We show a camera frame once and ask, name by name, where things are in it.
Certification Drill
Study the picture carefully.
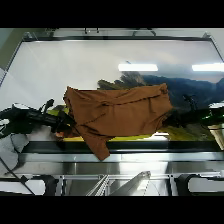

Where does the brown T-shirt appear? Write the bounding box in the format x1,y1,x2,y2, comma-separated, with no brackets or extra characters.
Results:
55,82,175,162

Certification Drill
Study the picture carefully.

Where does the grey garment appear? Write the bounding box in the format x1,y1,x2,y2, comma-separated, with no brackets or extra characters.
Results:
0,132,31,176

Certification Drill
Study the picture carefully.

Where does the silver frame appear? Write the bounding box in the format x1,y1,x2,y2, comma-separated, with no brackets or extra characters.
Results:
0,28,224,197

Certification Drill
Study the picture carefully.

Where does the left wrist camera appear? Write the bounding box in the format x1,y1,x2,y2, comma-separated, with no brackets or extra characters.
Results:
39,98,56,113

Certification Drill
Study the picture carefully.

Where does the black cable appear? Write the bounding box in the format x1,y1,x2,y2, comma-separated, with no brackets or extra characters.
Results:
0,155,36,196

